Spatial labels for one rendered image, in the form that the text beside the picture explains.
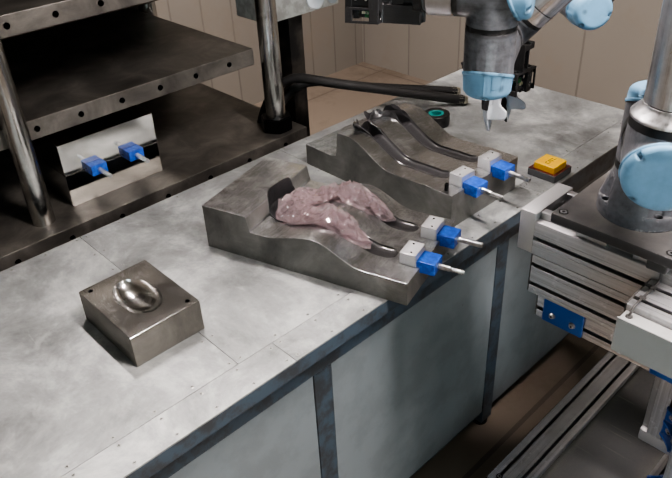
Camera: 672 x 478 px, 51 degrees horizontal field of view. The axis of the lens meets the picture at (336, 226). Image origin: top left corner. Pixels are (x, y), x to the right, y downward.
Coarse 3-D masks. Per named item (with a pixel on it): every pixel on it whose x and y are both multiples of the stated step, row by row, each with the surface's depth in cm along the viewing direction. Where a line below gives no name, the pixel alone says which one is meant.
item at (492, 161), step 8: (488, 152) 171; (496, 152) 171; (480, 160) 169; (488, 160) 168; (496, 160) 169; (488, 168) 168; (496, 168) 167; (504, 168) 166; (512, 168) 168; (496, 176) 168; (504, 176) 166; (512, 176) 167; (520, 176) 165
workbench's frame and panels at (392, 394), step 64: (576, 192) 202; (512, 256) 188; (384, 320) 155; (448, 320) 176; (512, 320) 204; (320, 384) 147; (384, 384) 166; (448, 384) 190; (512, 384) 223; (192, 448) 126; (256, 448) 140; (320, 448) 156; (384, 448) 177
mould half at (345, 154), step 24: (360, 120) 204; (384, 120) 185; (432, 120) 189; (312, 144) 192; (336, 144) 191; (360, 144) 176; (408, 144) 181; (456, 144) 183; (336, 168) 187; (360, 168) 179; (384, 168) 173; (408, 168) 173; (456, 168) 170; (480, 168) 170; (408, 192) 170; (432, 192) 164; (456, 192) 161; (504, 192) 176; (456, 216) 164
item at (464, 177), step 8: (464, 168) 165; (456, 176) 162; (464, 176) 162; (472, 176) 164; (456, 184) 163; (464, 184) 162; (472, 184) 161; (480, 184) 161; (464, 192) 163; (472, 192) 161; (480, 192) 161; (488, 192) 160
